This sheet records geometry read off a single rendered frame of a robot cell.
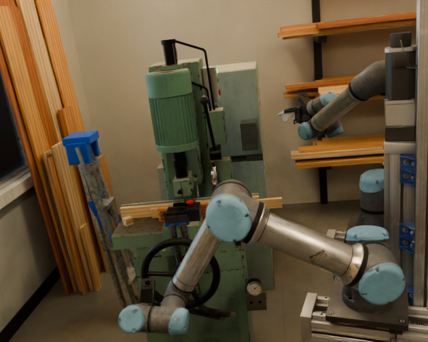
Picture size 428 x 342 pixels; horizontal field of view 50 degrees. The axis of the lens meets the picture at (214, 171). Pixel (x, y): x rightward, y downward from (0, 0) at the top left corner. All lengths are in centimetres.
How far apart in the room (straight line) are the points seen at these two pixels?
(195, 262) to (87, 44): 320
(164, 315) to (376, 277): 59
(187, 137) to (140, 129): 252
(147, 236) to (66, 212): 140
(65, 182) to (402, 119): 223
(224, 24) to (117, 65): 101
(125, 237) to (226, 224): 80
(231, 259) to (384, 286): 78
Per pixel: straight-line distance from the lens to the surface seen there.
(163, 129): 180
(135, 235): 187
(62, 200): 317
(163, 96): 176
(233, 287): 194
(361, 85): 177
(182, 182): 188
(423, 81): 141
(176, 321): 137
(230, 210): 114
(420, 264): 159
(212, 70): 209
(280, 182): 430
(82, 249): 329
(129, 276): 292
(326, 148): 378
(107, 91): 433
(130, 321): 138
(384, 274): 124
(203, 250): 137
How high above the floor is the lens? 165
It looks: 17 degrees down
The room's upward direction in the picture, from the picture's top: 7 degrees counter-clockwise
